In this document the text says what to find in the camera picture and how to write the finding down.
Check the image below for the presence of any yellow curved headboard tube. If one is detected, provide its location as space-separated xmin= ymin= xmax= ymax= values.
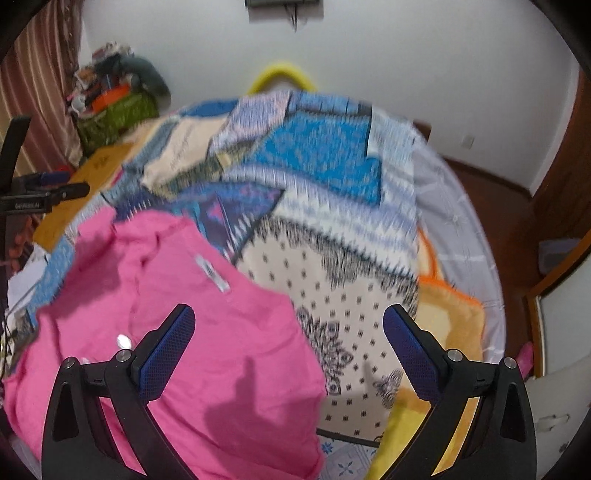
xmin=247 ymin=62 xmax=318 ymax=95

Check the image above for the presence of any grey white bed sheet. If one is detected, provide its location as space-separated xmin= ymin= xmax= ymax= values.
xmin=412 ymin=137 xmax=507 ymax=364

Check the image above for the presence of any pink knit garment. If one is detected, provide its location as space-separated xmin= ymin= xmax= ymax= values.
xmin=3 ymin=207 xmax=329 ymax=480

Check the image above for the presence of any white papers stack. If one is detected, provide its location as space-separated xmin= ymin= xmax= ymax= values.
xmin=6 ymin=243 xmax=50 ymax=318

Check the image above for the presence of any white wall socket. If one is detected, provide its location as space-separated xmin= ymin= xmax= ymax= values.
xmin=461 ymin=134 xmax=475 ymax=150

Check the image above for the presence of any orange box on pile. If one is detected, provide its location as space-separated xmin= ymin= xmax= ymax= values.
xmin=91 ymin=84 xmax=131 ymax=114

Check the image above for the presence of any green patterned storage bag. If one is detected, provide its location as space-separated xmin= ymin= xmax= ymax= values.
xmin=76 ymin=92 xmax=159 ymax=156

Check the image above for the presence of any orange yellow plush blanket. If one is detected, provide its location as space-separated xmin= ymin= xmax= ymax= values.
xmin=366 ymin=231 xmax=486 ymax=479

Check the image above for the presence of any striped pink curtain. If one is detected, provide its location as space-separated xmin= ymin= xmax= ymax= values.
xmin=1 ymin=1 xmax=83 ymax=175

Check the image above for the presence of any wall mounted black device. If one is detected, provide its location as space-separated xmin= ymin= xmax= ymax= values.
xmin=245 ymin=0 xmax=320 ymax=8

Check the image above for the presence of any brown wooden board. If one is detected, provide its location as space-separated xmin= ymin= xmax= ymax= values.
xmin=33 ymin=143 xmax=133 ymax=252

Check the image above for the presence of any patchwork patterned bedspread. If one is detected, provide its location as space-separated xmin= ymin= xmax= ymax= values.
xmin=27 ymin=89 xmax=422 ymax=480

